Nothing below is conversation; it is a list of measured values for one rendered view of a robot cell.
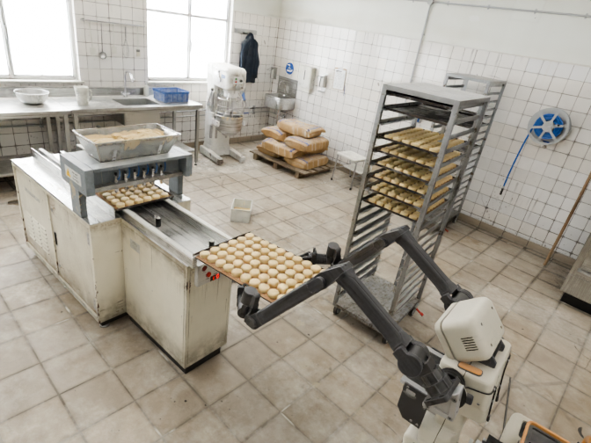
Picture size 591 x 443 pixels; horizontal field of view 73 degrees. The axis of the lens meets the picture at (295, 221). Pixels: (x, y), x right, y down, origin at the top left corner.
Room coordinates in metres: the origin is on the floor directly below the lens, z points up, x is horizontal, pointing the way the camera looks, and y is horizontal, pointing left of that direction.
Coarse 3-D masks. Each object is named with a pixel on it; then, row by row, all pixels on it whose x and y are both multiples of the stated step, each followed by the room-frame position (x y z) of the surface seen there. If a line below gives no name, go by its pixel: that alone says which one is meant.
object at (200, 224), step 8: (80, 144) 3.20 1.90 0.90; (160, 200) 2.44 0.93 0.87; (168, 200) 2.39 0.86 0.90; (168, 208) 2.38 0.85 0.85; (176, 208) 2.33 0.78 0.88; (184, 208) 2.32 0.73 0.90; (184, 216) 2.28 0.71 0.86; (192, 216) 2.23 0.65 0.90; (192, 224) 2.22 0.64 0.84; (200, 224) 2.18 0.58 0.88; (208, 224) 2.16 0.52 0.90; (208, 232) 2.12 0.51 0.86; (216, 232) 2.08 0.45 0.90; (216, 240) 2.08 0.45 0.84; (224, 240) 2.04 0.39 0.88
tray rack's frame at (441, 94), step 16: (416, 96) 2.46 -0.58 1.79; (432, 96) 2.41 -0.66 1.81; (448, 96) 2.47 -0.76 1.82; (464, 96) 2.62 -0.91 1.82; (480, 96) 2.77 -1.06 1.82; (480, 112) 2.83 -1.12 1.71; (464, 160) 2.83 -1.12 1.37; (448, 208) 2.83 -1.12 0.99; (432, 256) 2.83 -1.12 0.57; (400, 272) 2.96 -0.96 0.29; (368, 288) 2.86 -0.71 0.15; (384, 288) 2.90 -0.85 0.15; (336, 304) 2.57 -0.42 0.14; (352, 304) 2.60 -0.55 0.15; (384, 304) 2.67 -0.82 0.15; (416, 304) 2.78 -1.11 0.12; (368, 320) 2.44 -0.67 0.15; (400, 320) 2.52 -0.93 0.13
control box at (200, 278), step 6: (198, 264) 1.81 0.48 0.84; (204, 264) 1.82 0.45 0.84; (198, 270) 1.79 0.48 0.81; (210, 270) 1.85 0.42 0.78; (198, 276) 1.79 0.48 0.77; (204, 276) 1.82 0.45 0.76; (210, 276) 1.85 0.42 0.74; (216, 276) 1.89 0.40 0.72; (198, 282) 1.79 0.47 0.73; (204, 282) 1.82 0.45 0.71
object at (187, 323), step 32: (128, 224) 2.12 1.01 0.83; (160, 224) 2.14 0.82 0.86; (128, 256) 2.13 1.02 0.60; (160, 256) 1.91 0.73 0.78; (128, 288) 2.14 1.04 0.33; (160, 288) 1.92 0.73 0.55; (192, 288) 1.79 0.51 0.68; (224, 288) 1.99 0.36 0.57; (160, 320) 1.92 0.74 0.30; (192, 320) 1.80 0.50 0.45; (224, 320) 2.00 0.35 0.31; (192, 352) 1.80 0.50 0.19
